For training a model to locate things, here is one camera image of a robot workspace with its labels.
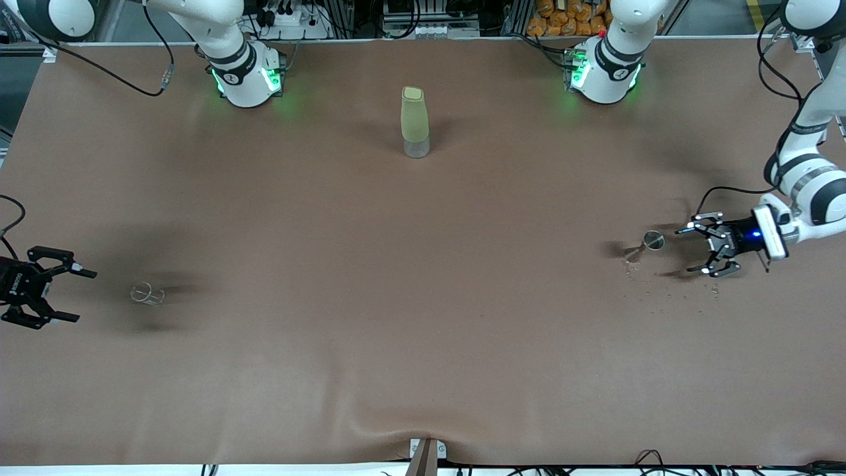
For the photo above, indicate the grey connector box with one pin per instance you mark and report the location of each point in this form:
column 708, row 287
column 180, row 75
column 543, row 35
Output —
column 429, row 30

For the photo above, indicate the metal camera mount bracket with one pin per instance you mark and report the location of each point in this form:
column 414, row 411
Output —
column 426, row 463

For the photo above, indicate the steel double jigger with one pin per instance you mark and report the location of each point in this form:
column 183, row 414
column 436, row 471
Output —
column 654, row 240

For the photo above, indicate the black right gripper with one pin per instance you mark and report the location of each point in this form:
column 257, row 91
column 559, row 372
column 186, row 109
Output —
column 16, row 283

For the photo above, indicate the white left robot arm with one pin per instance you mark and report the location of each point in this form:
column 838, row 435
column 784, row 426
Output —
column 826, row 92

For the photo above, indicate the tall green shaker bottle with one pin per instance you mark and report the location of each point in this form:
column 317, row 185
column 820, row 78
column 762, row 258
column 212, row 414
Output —
column 414, row 122

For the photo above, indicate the orange bags pile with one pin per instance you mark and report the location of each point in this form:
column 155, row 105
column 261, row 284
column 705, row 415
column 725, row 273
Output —
column 562, row 23

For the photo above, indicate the white power strip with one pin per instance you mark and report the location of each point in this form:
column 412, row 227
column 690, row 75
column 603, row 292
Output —
column 291, row 21

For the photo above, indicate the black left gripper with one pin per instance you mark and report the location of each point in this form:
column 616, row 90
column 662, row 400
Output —
column 737, row 240

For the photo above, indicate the clear glass measuring beaker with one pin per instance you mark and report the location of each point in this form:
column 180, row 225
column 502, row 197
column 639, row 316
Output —
column 155, row 297

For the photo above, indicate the brown table mat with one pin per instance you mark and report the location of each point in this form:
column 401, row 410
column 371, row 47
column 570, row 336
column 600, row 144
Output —
column 423, row 344

